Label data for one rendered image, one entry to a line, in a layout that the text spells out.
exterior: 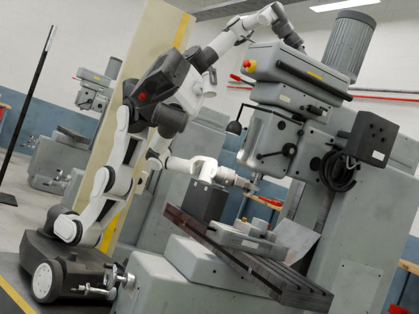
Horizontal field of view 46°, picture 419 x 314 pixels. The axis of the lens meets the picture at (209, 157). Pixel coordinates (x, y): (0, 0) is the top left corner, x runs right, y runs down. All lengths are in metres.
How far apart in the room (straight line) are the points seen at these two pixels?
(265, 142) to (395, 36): 6.48
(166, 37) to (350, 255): 2.27
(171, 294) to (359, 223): 0.98
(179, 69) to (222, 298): 1.07
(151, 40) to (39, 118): 7.38
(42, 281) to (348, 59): 1.80
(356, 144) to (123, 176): 1.16
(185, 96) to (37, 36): 8.93
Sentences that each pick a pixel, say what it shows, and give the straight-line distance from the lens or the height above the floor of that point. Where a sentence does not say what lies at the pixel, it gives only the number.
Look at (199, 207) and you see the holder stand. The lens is 2.72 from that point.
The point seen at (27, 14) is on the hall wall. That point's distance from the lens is 11.14.
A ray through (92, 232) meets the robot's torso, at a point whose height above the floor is 0.72.
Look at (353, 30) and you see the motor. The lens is 2.59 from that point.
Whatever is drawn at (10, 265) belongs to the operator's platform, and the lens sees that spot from 2.91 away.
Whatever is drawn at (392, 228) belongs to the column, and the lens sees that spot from 2.73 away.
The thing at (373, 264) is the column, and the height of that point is 1.07.
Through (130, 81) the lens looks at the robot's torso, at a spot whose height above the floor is 1.53.
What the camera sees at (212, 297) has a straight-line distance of 2.30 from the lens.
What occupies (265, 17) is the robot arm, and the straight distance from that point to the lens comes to 2.42.
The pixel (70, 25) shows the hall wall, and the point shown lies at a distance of 11.24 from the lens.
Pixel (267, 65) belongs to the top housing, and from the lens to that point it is 2.25.
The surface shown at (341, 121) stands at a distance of 2.53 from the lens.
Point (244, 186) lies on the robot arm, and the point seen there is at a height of 1.23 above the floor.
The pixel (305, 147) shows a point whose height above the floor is 1.50.
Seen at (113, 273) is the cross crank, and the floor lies 0.70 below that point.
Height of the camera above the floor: 1.32
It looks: level
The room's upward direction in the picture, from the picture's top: 20 degrees clockwise
